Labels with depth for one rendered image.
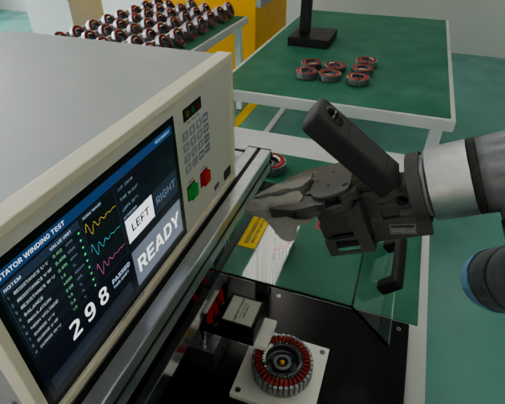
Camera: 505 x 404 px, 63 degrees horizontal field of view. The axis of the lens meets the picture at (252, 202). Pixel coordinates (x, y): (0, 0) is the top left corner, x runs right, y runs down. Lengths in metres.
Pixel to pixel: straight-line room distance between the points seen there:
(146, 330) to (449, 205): 0.33
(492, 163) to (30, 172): 0.39
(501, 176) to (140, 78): 0.40
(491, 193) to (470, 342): 1.63
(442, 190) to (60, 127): 0.36
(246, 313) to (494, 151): 0.47
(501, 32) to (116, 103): 5.42
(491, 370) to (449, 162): 1.61
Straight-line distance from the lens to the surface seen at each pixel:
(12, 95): 0.54
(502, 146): 0.43
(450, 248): 2.44
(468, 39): 5.70
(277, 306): 0.94
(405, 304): 1.03
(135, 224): 0.45
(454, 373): 1.92
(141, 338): 0.48
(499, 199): 0.43
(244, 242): 0.64
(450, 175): 0.42
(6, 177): 0.38
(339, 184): 0.45
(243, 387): 0.82
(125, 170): 0.41
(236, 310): 0.74
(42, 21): 4.58
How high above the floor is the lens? 1.49
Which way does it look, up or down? 36 degrees down
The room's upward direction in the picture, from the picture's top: straight up
